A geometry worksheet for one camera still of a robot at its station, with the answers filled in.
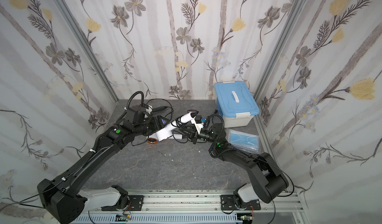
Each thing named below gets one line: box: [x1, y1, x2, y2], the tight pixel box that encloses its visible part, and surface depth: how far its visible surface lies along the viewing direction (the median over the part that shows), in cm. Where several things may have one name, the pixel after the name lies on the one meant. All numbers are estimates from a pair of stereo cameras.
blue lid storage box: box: [214, 81, 260, 128], surface depth 100 cm
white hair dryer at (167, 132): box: [153, 111, 199, 142], surface depth 69 cm
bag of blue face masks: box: [227, 129, 260, 152], surface depth 98 cm
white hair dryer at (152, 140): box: [146, 137, 159, 145], surface depth 97 cm
